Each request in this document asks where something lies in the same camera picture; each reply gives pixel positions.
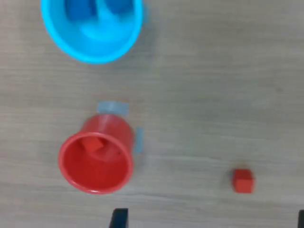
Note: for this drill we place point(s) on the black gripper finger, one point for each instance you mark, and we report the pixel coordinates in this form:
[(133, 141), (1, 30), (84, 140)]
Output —
[(301, 219), (118, 219)]

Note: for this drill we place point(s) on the blue cube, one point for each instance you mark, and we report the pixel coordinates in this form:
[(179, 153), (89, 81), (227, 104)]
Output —
[(79, 10), (118, 6)]

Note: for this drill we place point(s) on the blue plastic cup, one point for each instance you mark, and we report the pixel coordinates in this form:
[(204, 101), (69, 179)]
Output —
[(95, 47)]

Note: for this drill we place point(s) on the red plastic cup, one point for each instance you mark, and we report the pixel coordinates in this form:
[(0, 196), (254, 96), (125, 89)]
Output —
[(95, 175)]

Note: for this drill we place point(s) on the red cube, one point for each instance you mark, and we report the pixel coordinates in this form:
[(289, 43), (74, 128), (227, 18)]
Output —
[(243, 183), (93, 145)]

